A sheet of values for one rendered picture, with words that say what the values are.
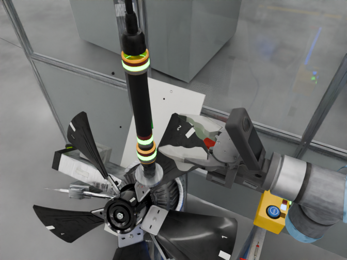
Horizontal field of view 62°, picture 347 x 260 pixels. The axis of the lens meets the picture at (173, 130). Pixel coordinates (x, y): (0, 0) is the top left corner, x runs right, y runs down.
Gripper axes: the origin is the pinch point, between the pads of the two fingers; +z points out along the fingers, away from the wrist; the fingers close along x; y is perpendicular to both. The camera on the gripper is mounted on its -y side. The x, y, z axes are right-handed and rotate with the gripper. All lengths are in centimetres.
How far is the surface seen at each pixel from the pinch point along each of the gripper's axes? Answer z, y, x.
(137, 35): 5.4, -19.6, -0.8
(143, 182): 6.6, 19.6, -3.2
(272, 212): -29, 58, 24
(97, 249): 61, 166, 6
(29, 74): 240, 166, 135
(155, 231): 4.6, 48.0, -3.8
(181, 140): 5.5, 26.7, 17.8
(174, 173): 3.5, 30.7, 8.5
